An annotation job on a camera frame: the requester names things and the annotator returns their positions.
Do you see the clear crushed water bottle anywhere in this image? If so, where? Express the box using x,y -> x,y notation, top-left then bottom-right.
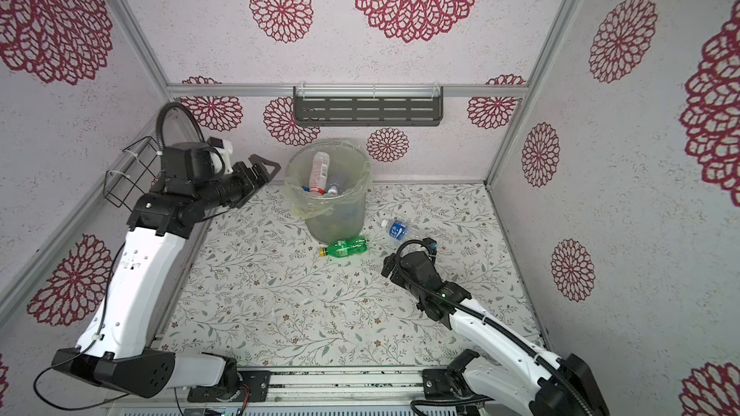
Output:
325,169 -> 352,196

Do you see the black wire wall rack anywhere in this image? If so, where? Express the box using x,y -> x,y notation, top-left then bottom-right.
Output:
102,136 -> 160,212

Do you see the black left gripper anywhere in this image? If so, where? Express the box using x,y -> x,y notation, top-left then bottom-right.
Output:
195,153 -> 281,213

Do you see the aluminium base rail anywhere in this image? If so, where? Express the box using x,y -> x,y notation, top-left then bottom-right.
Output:
103,365 -> 579,416

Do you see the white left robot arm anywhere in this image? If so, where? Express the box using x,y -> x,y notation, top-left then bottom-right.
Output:
50,139 -> 281,400

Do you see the green bottle yellow cap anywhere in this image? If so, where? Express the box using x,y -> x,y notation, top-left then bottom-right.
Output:
319,236 -> 367,258

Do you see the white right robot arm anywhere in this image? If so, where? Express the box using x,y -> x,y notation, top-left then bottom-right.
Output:
382,252 -> 610,415

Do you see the grey bin with liner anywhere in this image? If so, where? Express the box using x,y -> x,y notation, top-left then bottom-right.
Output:
284,139 -> 372,245

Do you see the clear bottle red cap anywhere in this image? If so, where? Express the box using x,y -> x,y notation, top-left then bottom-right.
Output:
308,151 -> 331,195

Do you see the clear bottle blue label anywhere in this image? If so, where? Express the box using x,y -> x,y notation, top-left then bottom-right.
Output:
381,219 -> 412,244

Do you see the grey slotted wall shelf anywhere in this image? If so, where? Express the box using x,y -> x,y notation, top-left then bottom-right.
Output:
293,86 -> 444,127

